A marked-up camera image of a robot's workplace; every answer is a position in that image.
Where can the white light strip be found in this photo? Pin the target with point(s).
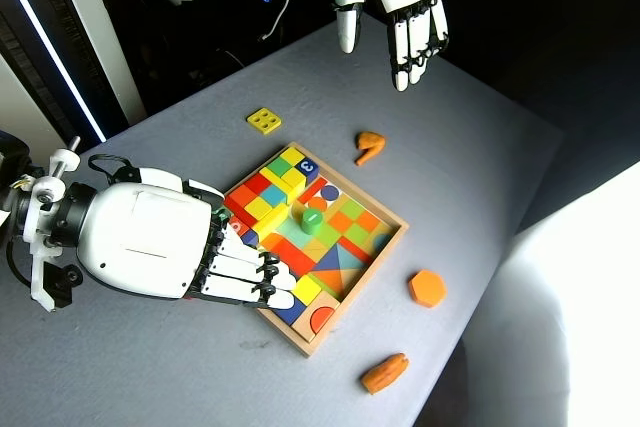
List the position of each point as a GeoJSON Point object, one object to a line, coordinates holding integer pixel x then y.
{"type": "Point", "coordinates": [50, 47]}

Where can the wooden puzzle tray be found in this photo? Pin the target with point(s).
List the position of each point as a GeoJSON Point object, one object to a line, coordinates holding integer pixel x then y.
{"type": "Point", "coordinates": [350, 237]}

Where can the yellow four-hole block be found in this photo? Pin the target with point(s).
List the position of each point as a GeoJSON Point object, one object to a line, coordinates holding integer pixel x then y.
{"type": "Point", "coordinates": [263, 121]}

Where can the orange hexagon block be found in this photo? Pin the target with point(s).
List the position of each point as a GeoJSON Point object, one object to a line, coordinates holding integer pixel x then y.
{"type": "Point", "coordinates": [427, 288]}

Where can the green cylinder with minus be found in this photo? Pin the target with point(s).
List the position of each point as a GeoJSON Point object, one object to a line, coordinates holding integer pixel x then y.
{"type": "Point", "coordinates": [312, 219]}

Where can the white pillar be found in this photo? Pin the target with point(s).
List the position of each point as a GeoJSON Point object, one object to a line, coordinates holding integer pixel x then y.
{"type": "Point", "coordinates": [100, 22]}

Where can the orange toy fried piece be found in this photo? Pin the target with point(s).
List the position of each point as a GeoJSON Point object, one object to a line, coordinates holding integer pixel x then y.
{"type": "Point", "coordinates": [385, 373]}

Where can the orange toy chicken drumstick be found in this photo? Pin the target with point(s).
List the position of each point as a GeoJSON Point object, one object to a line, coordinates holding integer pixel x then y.
{"type": "Point", "coordinates": [370, 146]}

